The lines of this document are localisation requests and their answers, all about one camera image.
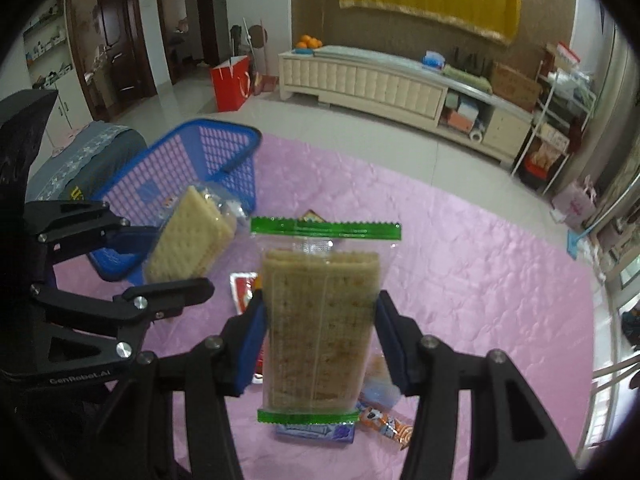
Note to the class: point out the blue plastic basket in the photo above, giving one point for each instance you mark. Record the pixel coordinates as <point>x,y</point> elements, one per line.
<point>210,155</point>

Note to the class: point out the green-edged cracker packet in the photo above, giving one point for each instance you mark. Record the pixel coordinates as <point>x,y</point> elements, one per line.
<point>320,320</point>

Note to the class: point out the white metal rack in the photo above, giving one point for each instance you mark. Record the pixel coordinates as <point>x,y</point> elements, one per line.
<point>550,110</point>

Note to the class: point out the pink quilted blanket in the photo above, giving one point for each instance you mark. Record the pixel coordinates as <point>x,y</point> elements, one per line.
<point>475,285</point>

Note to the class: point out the red paper shopping bag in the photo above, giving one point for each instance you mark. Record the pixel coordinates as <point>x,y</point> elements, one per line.
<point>230,85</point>

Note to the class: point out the orange snack packet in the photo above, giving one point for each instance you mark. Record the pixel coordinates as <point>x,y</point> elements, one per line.
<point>387,425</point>

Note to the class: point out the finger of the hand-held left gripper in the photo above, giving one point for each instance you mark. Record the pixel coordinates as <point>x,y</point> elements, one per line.
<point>175,292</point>
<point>135,237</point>

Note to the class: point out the pink gift bag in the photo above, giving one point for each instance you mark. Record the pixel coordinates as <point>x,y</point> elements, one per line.
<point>575,205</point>

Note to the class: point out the pile of oranges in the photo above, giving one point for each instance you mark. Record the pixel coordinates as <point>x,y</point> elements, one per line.
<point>308,41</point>

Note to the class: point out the brown cardboard box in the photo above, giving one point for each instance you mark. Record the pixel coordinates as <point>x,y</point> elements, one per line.
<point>515,85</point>

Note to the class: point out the green cushion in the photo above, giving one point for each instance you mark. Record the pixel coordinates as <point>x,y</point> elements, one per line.
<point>467,79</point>

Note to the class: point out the red snack packet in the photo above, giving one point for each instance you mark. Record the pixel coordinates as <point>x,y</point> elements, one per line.
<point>242,292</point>

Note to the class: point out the grey stool with lace cover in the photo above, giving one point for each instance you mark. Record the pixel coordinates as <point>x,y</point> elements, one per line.
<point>100,152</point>

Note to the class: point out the cream tv cabinet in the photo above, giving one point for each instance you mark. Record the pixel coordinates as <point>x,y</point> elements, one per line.
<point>370,85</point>

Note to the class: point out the white wall shelf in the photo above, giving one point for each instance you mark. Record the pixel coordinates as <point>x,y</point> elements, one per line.
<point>47,45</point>

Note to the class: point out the dark wooden door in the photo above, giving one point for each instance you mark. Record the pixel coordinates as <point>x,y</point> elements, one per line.
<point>115,45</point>

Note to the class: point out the clear pale cracker packet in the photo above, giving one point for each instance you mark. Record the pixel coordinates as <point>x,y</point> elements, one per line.
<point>185,230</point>

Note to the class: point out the white paper roll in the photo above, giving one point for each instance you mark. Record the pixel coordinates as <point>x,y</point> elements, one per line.
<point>476,135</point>

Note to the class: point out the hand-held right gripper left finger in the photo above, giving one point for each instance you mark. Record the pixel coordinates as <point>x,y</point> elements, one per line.
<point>250,350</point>

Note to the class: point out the blue tissue box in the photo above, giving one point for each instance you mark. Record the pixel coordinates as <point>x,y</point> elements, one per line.
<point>433,60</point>

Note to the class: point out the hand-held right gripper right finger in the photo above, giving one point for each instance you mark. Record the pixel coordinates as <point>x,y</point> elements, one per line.
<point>389,350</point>

